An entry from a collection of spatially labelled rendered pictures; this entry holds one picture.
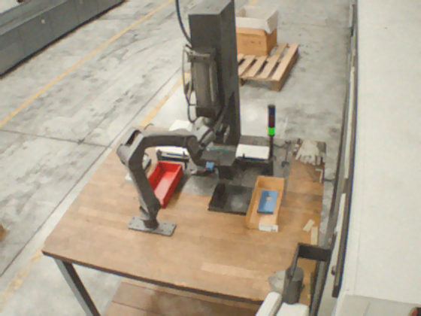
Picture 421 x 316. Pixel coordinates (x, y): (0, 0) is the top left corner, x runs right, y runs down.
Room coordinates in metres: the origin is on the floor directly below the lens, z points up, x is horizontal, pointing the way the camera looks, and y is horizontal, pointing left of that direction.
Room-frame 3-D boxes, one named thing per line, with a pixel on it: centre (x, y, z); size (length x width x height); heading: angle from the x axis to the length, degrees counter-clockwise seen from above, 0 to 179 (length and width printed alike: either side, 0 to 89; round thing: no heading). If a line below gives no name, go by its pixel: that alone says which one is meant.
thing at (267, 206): (1.19, -0.22, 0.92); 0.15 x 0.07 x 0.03; 162
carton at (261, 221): (1.16, -0.22, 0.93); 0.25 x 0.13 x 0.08; 161
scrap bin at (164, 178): (1.35, 0.23, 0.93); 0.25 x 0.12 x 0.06; 161
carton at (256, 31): (4.91, -0.75, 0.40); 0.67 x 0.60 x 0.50; 153
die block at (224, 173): (1.44, -0.01, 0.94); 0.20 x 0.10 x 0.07; 71
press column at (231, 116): (1.69, -0.10, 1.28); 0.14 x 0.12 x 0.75; 71
